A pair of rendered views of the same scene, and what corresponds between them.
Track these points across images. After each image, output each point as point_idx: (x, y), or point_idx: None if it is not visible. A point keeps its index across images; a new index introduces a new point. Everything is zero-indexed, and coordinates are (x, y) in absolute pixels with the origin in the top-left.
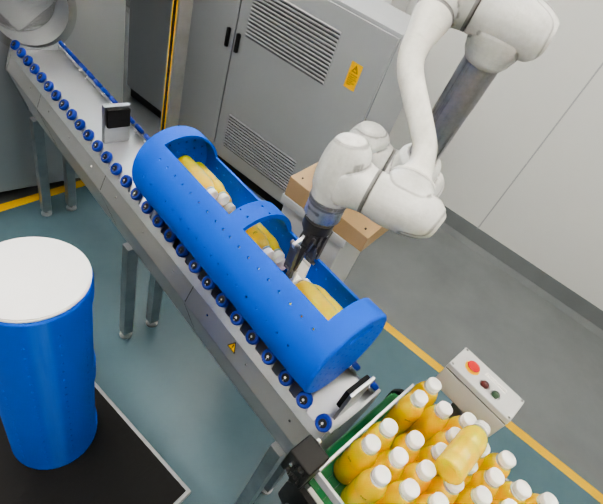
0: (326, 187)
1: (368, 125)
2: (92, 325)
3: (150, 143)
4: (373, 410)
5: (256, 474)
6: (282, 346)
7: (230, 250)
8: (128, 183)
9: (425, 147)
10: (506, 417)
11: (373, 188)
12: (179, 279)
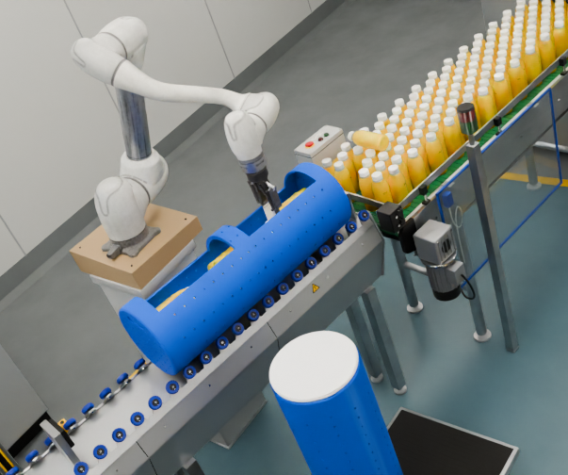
0: (257, 141)
1: (105, 187)
2: None
3: (154, 325)
4: None
5: (382, 331)
6: (330, 216)
7: (266, 246)
8: (159, 397)
9: (226, 92)
10: (339, 130)
11: (260, 116)
12: (258, 340)
